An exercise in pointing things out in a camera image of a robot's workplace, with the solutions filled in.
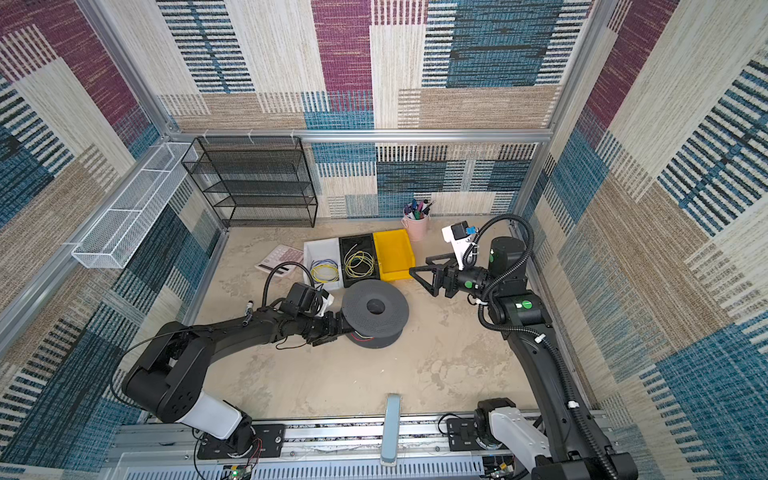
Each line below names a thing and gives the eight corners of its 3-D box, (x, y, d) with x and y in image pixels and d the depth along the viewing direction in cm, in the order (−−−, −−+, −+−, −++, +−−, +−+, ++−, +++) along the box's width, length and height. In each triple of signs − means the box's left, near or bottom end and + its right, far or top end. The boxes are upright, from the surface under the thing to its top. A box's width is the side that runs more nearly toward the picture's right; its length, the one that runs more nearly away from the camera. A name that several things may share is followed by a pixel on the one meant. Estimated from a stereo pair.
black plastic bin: (345, 289, 103) (342, 276, 97) (341, 250, 114) (338, 236, 108) (380, 284, 105) (380, 270, 98) (373, 246, 115) (372, 232, 109)
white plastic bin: (308, 297, 100) (303, 285, 95) (307, 254, 112) (303, 242, 107) (344, 291, 102) (342, 280, 96) (340, 249, 113) (338, 237, 108)
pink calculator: (260, 268, 108) (256, 263, 106) (277, 247, 114) (274, 241, 112) (287, 278, 106) (284, 273, 103) (303, 256, 112) (301, 250, 109)
